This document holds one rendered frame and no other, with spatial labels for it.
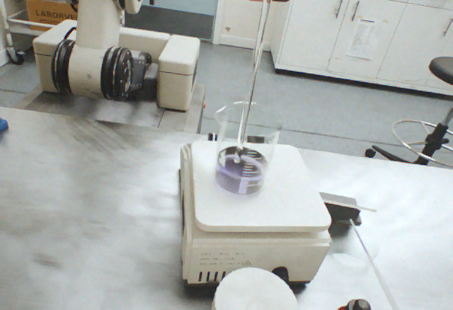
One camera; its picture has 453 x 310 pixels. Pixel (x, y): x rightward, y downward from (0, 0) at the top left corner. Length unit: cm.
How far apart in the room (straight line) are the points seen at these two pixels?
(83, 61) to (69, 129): 56
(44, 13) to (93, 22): 148
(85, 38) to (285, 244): 93
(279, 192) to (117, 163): 24
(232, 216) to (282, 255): 6
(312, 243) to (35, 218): 29
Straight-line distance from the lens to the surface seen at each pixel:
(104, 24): 111
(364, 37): 288
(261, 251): 31
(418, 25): 301
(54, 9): 256
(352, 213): 44
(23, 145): 53
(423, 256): 48
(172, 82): 130
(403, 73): 311
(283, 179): 34
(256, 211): 30
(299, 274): 35
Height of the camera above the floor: 105
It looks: 34 degrees down
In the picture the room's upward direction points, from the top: 10 degrees clockwise
